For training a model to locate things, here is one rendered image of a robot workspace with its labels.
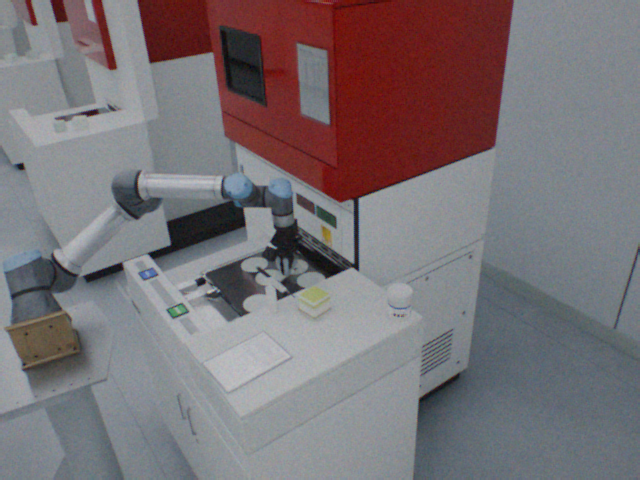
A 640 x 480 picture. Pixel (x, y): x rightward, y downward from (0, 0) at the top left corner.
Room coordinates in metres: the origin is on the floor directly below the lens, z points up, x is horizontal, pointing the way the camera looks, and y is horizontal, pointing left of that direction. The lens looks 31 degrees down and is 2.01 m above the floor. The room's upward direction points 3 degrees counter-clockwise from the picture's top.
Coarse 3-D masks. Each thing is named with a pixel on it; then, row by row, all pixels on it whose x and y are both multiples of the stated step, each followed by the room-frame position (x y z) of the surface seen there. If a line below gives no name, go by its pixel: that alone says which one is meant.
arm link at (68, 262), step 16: (112, 208) 1.66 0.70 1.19; (128, 208) 1.64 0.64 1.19; (144, 208) 1.66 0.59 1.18; (96, 224) 1.63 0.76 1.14; (112, 224) 1.63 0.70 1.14; (80, 240) 1.60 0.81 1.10; (96, 240) 1.61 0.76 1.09; (48, 256) 1.59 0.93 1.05; (64, 256) 1.58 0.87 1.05; (80, 256) 1.58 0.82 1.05; (64, 272) 1.54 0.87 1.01; (80, 272) 1.59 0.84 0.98; (64, 288) 1.56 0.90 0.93
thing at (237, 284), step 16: (256, 256) 1.76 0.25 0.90; (208, 272) 1.67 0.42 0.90; (224, 272) 1.66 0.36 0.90; (240, 272) 1.66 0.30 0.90; (256, 272) 1.65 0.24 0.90; (304, 272) 1.64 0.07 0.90; (320, 272) 1.63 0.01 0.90; (224, 288) 1.56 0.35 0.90; (240, 288) 1.56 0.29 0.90; (256, 288) 1.55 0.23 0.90; (288, 288) 1.54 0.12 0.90; (304, 288) 1.54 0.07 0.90; (240, 304) 1.46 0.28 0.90
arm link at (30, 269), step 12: (24, 252) 1.49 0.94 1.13; (36, 252) 1.51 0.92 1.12; (12, 264) 1.45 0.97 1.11; (24, 264) 1.45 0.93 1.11; (36, 264) 1.47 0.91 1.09; (48, 264) 1.52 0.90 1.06; (12, 276) 1.42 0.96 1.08; (24, 276) 1.42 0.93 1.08; (36, 276) 1.44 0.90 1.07; (48, 276) 1.49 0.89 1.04; (12, 288) 1.40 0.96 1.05; (24, 288) 1.40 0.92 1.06
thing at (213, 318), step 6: (186, 294) 1.56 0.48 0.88; (192, 306) 1.49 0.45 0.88; (198, 306) 1.49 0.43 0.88; (204, 306) 1.49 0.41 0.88; (210, 306) 1.49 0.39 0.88; (198, 312) 1.46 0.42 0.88; (204, 312) 1.46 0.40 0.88; (210, 312) 1.45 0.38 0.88; (216, 312) 1.45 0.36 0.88; (204, 318) 1.42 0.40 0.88; (210, 318) 1.42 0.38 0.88; (216, 318) 1.42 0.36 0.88; (222, 318) 1.42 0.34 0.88; (210, 324) 1.39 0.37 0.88; (216, 324) 1.39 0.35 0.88; (222, 324) 1.39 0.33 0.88
